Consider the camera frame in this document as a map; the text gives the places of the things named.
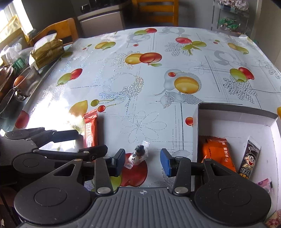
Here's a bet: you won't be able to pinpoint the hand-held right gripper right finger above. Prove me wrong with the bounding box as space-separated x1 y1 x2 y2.
160 148 244 196

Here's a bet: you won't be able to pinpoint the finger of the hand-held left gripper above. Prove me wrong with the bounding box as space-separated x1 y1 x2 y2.
32 144 109 162
5 128 80 150

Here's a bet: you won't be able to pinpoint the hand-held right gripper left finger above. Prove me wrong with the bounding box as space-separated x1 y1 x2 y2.
49 148 126 196

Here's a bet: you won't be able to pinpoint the small clear candy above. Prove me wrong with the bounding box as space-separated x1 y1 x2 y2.
124 141 150 169

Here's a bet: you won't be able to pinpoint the red snack bar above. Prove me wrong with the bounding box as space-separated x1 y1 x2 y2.
84 110 98 148

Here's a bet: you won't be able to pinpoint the orange snack packet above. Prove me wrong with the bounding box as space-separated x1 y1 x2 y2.
201 136 236 172

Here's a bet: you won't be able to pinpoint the white cardboard box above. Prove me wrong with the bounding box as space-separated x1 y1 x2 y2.
192 103 281 228

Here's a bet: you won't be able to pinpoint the black cartoon stick packet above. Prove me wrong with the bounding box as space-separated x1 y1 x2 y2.
238 136 262 179

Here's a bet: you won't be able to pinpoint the pink snack packet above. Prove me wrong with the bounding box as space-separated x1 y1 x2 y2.
257 179 273 193

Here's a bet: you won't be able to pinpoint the red printed snack packet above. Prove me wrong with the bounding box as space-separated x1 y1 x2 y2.
264 209 281 228

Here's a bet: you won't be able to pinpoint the round metal pot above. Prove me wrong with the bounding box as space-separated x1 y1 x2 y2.
0 89 16 119

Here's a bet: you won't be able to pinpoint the glass mug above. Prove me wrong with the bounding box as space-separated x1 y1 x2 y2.
13 66 41 97

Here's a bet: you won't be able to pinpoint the orange fruit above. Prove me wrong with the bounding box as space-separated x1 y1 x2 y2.
14 76 25 88

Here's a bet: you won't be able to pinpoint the gold tissue pack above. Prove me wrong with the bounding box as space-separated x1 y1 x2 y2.
31 36 65 68

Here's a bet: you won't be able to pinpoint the fruit-print tablecloth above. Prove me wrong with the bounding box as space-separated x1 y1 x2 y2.
14 26 281 228

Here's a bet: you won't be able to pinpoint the clear plastic bag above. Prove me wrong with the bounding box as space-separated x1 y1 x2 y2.
1 37 30 66

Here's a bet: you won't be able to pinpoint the yellow wooden chair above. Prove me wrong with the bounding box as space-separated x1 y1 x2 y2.
132 0 179 27
30 18 79 45

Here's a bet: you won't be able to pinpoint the beige cabinet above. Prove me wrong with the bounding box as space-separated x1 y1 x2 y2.
77 3 132 38

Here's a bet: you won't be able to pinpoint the yellow paper bag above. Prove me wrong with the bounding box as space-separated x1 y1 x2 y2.
0 15 24 44

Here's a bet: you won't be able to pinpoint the window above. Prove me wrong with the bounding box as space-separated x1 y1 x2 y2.
0 3 33 44

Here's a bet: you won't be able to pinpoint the black coffee machine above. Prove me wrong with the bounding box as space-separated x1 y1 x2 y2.
88 0 130 7

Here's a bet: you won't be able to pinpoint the green wrapped candies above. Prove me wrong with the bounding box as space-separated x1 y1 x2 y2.
218 18 240 30

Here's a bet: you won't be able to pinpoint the metal storage rack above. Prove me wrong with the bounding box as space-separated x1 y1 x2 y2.
211 0 251 36

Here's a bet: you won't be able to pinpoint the white printed plastic bag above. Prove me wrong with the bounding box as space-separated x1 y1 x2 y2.
221 0 249 11

